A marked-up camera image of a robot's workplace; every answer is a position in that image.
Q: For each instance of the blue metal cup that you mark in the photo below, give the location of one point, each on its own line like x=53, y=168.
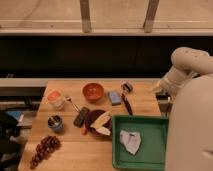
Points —
x=55, y=123

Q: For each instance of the white towel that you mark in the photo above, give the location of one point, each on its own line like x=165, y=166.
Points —
x=130, y=140

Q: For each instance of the small orange carrot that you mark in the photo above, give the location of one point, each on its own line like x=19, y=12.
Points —
x=83, y=131

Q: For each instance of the lower banana piece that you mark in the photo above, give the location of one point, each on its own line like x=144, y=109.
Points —
x=103, y=131

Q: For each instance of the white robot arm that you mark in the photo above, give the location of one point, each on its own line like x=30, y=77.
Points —
x=189, y=82

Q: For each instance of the black remote control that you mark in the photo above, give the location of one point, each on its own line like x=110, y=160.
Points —
x=79, y=120

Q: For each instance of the green plastic tray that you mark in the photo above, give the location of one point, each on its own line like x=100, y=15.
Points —
x=152, y=150

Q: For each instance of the metal spoon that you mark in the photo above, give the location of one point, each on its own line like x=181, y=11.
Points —
x=73, y=104

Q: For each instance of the blue sponge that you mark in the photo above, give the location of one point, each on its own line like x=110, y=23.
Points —
x=114, y=98

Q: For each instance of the bunch of red grapes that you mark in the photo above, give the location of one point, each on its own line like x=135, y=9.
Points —
x=43, y=150

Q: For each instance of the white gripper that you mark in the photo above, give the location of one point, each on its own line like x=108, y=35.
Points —
x=161, y=86

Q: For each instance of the banana piece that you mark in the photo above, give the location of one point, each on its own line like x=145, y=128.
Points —
x=103, y=131
x=101, y=120

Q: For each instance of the upper banana piece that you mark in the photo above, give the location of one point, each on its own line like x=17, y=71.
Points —
x=101, y=120

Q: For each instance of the white cup orange lid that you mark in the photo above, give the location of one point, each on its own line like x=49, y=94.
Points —
x=56, y=99

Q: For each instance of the orange bowl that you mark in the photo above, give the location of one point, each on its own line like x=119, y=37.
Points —
x=93, y=92

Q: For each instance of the dark chair at left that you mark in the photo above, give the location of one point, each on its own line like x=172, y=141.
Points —
x=8, y=149

